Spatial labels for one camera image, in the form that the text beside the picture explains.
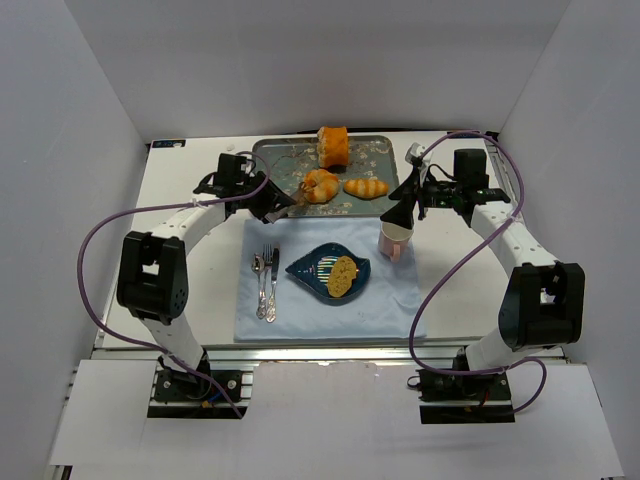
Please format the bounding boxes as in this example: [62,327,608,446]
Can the silver metal tongs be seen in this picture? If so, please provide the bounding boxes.
[263,182,307,224]

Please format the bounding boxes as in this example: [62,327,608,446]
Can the round orange croissant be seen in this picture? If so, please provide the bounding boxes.
[303,169,339,204]

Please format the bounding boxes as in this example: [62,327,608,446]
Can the herb bread slice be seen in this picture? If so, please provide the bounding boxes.
[327,256,358,298]

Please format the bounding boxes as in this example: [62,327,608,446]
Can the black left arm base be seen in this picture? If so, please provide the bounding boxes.
[147,367,252,420]

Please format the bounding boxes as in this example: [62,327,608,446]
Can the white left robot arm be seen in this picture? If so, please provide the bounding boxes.
[116,152,300,372]

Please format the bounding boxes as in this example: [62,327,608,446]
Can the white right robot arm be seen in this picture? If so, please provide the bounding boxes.
[380,143,585,374]

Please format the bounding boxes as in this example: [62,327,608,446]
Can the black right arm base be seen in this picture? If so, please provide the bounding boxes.
[406,369,515,425]

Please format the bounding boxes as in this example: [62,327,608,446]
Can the striped bread roll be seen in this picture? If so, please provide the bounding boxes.
[343,178,389,200]

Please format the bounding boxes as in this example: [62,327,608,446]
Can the tall orange bread loaf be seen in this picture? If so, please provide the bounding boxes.
[317,126,349,169]

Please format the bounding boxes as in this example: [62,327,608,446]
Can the pink mug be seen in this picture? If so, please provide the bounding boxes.
[378,222,413,263]

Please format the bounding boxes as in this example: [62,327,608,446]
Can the floral metal tray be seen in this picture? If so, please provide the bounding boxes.
[252,134,399,218]

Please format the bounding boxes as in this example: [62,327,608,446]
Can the silver spoon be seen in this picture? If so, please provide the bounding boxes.
[251,253,265,318]

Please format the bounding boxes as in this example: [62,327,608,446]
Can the dark blue leaf plate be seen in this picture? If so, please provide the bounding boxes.
[285,242,371,305]

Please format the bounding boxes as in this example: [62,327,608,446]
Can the light blue cloth mat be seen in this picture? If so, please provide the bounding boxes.
[234,217,422,342]

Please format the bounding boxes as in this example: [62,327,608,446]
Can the silver knife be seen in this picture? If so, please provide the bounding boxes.
[266,243,280,323]

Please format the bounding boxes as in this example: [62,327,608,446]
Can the silver fork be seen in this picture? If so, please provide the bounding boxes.
[257,244,273,318]

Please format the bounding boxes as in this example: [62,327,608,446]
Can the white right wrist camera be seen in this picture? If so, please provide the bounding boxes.
[405,142,426,164]

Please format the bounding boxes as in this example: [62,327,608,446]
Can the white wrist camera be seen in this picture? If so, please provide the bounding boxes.
[405,142,426,164]
[242,158,256,175]

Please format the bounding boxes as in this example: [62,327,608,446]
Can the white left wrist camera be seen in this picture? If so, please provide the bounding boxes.
[242,158,256,175]

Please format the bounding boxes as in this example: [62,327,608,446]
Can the aluminium frame rail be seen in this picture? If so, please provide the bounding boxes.
[89,341,568,369]

